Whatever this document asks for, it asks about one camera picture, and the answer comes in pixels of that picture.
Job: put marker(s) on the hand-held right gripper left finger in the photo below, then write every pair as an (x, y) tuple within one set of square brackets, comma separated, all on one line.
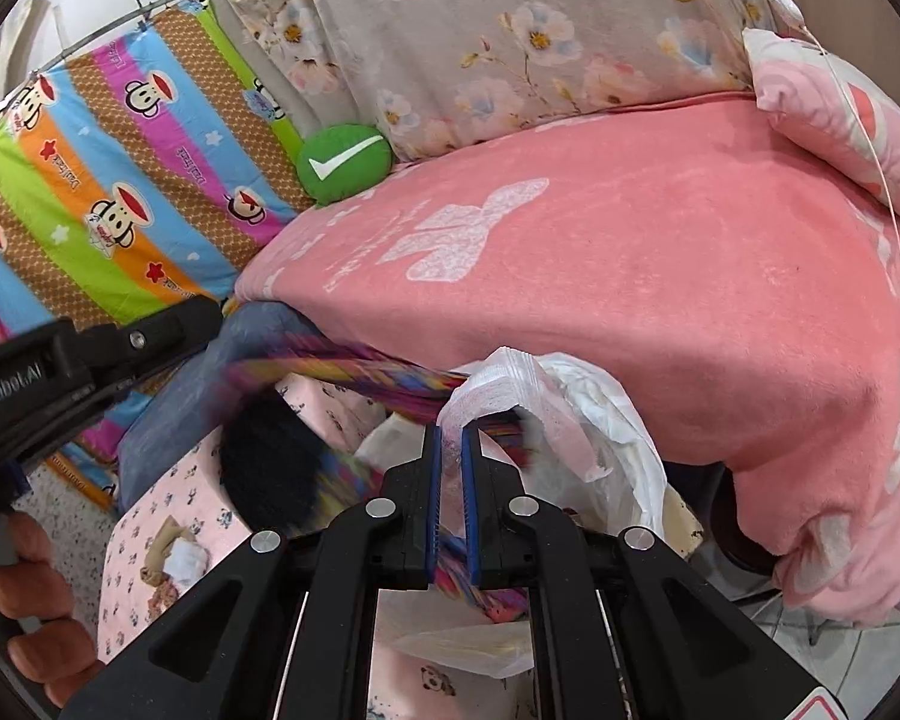
[(435, 502)]

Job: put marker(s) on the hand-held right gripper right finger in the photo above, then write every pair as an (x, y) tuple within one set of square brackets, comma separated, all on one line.
[(471, 502)]

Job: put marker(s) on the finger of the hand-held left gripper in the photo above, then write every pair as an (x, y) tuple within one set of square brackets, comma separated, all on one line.
[(157, 334)]

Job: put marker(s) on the multicolour knitted scarf black pompom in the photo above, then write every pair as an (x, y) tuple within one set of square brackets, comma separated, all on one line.
[(390, 379)]

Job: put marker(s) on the bin with white plastic bag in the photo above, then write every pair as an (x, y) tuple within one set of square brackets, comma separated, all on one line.
[(615, 427)]

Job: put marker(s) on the person's left hand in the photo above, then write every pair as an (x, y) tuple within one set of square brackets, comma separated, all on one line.
[(37, 615)]

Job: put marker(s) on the blue sofa cushion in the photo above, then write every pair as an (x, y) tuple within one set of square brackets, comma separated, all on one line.
[(187, 405)]

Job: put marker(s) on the clear zip bag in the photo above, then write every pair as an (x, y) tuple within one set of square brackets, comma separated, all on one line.
[(495, 390)]

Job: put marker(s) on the clear plastic bag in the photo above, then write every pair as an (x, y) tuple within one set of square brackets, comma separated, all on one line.
[(465, 651)]

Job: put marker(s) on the striped monkey print blanket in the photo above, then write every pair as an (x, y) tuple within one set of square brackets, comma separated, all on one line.
[(120, 187)]

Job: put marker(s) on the pink panda print tablecloth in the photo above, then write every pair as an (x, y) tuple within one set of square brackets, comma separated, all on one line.
[(157, 487)]

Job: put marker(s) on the beige mesh scrunchie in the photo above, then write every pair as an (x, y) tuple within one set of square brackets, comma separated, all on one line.
[(161, 536)]

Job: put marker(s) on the green round cushion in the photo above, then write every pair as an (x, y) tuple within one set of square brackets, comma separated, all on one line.
[(345, 165)]

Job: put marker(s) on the pink blanket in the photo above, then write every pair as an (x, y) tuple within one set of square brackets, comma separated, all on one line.
[(645, 255)]

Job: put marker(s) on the metal drying rack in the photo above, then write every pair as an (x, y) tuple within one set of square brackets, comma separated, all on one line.
[(120, 19)]

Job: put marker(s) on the grey floral blanket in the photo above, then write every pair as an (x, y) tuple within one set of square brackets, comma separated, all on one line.
[(495, 30)]

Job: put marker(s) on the pink pillow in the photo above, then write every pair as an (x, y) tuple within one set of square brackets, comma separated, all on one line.
[(832, 105)]

